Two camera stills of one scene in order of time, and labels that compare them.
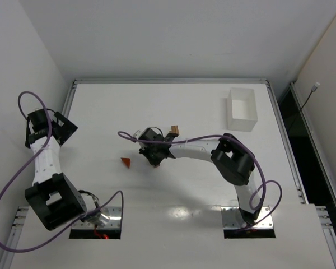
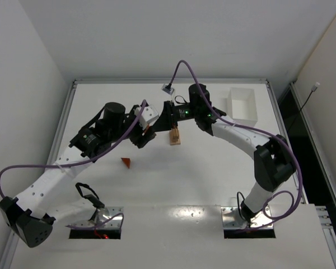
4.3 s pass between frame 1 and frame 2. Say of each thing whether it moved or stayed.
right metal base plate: stayed
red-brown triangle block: stayed
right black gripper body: moved
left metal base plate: stayed
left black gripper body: moved
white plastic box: stayed
